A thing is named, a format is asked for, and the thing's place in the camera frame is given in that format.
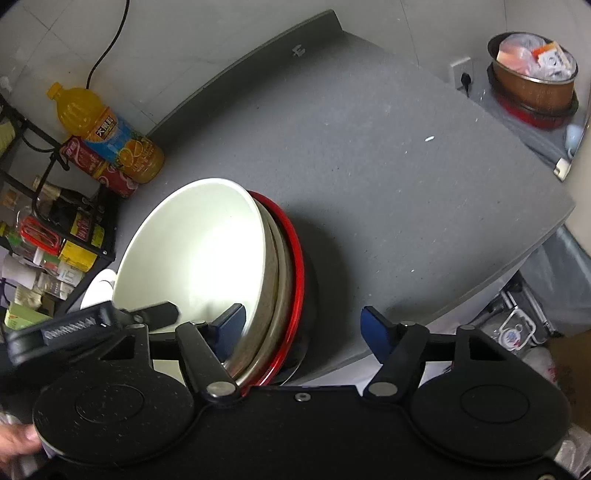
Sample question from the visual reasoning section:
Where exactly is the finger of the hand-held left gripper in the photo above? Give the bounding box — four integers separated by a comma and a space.
122, 301, 180, 333

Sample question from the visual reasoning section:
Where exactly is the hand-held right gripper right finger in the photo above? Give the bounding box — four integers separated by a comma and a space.
360, 305, 509, 400

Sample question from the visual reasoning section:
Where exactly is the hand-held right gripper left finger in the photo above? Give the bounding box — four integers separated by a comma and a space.
99, 304, 247, 400

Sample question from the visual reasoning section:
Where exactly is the beige metal bowl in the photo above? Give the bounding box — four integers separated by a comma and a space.
226, 203, 293, 381

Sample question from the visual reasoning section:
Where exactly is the black plate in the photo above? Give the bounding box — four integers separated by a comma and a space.
272, 256, 320, 385

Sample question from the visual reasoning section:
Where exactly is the cream white bowl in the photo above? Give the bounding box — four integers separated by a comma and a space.
112, 178, 271, 367

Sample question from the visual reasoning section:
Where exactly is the red rimmed plate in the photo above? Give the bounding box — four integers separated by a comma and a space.
240, 190, 307, 387

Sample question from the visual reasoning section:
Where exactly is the person's left hand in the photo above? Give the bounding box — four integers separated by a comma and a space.
0, 424, 41, 463

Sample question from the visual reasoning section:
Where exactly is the green box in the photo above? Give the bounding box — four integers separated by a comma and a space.
4, 302, 52, 330

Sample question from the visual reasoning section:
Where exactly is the plain white plate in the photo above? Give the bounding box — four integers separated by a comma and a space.
79, 270, 119, 311

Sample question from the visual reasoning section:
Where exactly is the yellow box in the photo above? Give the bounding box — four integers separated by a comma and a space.
58, 240, 99, 272

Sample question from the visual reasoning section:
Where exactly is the dark glass sauce bottle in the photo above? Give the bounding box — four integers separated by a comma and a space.
31, 175, 105, 232

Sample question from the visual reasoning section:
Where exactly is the red drink can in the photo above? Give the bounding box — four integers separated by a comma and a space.
95, 161, 140, 199
60, 136, 109, 180

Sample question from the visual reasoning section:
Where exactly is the clear plastic bag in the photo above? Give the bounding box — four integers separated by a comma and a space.
519, 345, 561, 393

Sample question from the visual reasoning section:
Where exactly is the orange juice bottle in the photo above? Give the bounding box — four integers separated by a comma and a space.
46, 82, 165, 184

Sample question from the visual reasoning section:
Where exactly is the brown cardboard box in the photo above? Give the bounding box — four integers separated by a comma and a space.
547, 330, 591, 423

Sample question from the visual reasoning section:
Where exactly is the red and black cooker base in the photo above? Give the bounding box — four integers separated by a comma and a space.
486, 65, 580, 132

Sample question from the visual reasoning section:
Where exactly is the white cup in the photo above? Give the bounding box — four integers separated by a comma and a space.
564, 124, 583, 158

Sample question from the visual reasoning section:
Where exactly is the brown pot with trash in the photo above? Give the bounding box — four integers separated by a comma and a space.
487, 31, 579, 112

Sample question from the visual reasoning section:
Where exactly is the black wire rack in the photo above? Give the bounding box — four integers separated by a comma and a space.
0, 92, 120, 326

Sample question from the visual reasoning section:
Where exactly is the white wall outlet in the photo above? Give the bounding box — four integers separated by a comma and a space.
450, 56, 474, 91

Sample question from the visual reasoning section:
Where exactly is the black cable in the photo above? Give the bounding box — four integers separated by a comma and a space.
85, 0, 130, 89

